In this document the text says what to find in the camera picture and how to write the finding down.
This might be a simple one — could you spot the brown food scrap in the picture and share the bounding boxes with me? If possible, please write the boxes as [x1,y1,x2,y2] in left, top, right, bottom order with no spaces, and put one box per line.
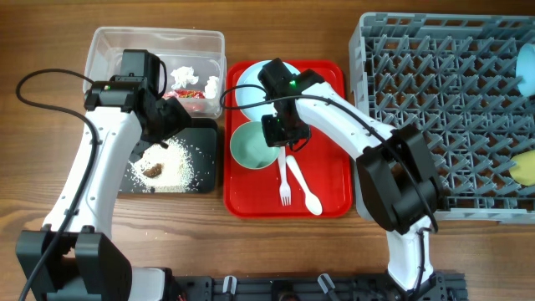
[143,163,163,178]

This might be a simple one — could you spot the left black cable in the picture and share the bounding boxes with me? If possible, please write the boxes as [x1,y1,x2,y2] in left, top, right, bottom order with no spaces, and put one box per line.
[14,68,168,301]

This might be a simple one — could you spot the grey dishwasher rack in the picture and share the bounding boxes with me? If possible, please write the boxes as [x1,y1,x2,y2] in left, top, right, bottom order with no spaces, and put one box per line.
[349,13,534,224]

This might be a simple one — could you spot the green bowl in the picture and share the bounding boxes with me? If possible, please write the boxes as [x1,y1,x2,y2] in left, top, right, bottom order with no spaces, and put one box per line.
[230,121,280,170]

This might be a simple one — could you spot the black mounting rail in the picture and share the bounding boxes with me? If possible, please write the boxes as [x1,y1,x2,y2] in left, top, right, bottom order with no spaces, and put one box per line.
[176,272,469,301]

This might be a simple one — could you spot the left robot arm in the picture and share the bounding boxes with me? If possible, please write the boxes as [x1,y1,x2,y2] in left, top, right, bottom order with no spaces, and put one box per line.
[16,49,191,300]

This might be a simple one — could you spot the white tissue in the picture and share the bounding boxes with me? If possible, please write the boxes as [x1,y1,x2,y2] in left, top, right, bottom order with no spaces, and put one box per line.
[204,76,219,99]

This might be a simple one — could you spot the white tissue ball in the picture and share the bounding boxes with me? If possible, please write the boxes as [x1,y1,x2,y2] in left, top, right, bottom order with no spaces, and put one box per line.
[171,66,199,89]

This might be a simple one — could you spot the right black cable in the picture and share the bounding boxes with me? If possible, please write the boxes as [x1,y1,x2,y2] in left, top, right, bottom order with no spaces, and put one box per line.
[219,84,440,301]

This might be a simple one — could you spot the light blue bowl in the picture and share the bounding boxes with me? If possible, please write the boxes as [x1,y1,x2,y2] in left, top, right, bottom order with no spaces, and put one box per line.
[516,43,535,97]

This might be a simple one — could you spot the white plastic spoon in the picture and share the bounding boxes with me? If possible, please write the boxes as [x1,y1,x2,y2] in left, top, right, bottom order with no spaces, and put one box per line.
[286,156,323,216]

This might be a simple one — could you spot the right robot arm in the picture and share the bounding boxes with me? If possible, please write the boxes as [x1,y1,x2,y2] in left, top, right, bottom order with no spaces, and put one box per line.
[257,59,443,300]

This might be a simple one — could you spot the red snack wrapper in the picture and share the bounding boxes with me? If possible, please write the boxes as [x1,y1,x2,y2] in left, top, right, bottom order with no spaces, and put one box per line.
[163,89,205,99]

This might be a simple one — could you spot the yellow cup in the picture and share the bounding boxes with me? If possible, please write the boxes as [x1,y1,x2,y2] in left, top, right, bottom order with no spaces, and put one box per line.
[509,150,535,186]

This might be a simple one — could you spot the white rice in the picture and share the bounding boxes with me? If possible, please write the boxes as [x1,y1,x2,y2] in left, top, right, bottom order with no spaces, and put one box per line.
[124,138,195,192]

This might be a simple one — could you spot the light blue plate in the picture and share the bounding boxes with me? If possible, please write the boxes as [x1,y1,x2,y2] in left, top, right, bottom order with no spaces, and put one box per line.
[235,60,275,121]

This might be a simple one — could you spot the black cable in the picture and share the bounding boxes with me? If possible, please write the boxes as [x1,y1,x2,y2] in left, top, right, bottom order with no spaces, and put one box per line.
[219,84,440,301]
[14,68,168,301]

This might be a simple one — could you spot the black waste tray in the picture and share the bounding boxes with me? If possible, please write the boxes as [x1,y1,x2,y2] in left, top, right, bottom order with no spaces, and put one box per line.
[120,118,218,194]

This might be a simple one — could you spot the clear plastic waste bin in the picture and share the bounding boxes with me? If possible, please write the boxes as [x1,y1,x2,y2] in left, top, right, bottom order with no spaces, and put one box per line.
[84,27,227,119]

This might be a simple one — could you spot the white plastic fork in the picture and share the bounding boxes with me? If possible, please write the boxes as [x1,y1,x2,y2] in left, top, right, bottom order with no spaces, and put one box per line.
[278,147,291,206]

